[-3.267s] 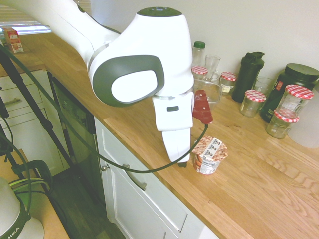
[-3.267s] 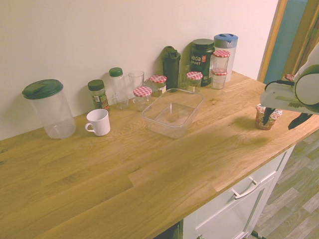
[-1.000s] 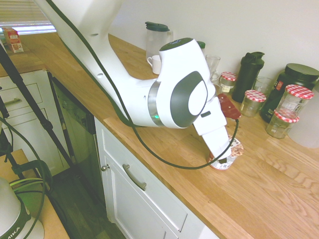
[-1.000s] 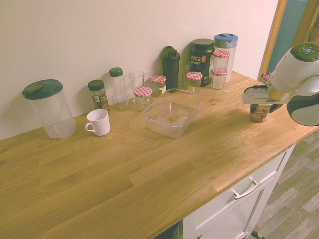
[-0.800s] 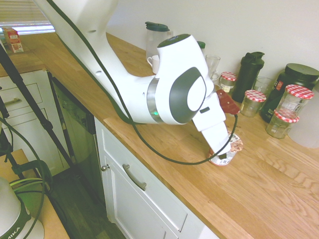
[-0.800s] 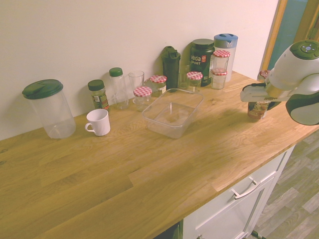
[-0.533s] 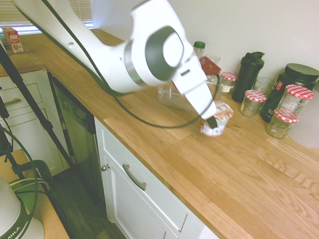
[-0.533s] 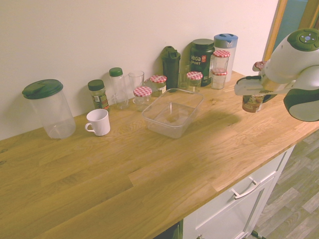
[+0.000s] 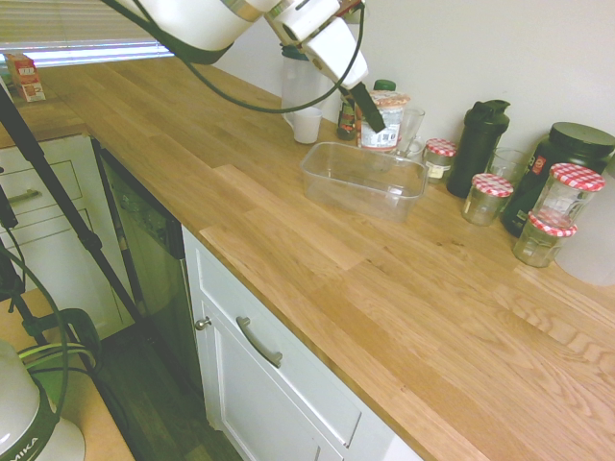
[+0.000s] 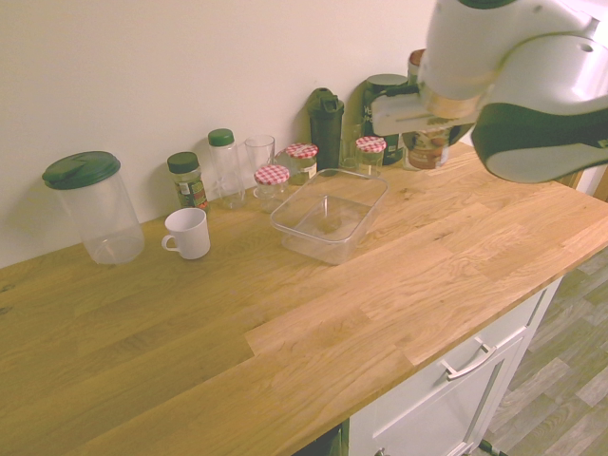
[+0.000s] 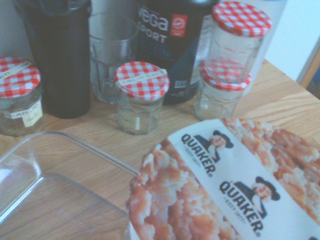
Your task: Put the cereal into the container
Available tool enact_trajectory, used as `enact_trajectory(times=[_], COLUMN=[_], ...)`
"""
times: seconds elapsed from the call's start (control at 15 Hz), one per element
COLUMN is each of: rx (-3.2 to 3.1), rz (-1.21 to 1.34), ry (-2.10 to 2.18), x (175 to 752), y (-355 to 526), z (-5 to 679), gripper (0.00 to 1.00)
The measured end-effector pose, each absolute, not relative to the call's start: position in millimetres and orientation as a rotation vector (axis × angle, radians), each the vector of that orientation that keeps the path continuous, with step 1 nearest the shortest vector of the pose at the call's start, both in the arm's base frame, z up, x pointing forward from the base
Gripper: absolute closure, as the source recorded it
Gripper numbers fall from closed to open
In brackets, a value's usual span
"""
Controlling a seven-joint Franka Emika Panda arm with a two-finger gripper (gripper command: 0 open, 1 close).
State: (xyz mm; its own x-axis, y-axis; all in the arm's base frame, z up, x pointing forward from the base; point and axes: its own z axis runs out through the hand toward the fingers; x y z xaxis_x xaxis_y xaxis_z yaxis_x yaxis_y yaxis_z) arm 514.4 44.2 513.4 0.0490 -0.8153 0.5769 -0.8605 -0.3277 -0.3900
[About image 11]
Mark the clear rectangular plastic container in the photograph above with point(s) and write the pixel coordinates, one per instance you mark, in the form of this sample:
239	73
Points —
25	190

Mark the taped jar checkered lid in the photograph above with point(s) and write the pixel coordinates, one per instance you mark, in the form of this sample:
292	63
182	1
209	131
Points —
140	100

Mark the empty jar checkered lid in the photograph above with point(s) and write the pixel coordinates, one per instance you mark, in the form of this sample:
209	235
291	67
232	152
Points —
237	40
217	102

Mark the black Vega Sport tub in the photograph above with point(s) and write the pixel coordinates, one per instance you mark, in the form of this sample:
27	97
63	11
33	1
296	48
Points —
175	50

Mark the faceted glass tumbler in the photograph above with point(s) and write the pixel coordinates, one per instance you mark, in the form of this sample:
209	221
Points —
110	50

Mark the black shaker bottle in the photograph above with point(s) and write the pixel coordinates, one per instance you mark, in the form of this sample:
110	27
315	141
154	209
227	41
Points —
62	70

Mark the labelled jar checkered lid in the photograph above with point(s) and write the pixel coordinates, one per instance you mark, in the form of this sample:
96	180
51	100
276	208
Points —
17	105

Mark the wooden door frame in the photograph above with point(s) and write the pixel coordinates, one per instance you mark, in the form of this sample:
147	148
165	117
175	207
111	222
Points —
312	75

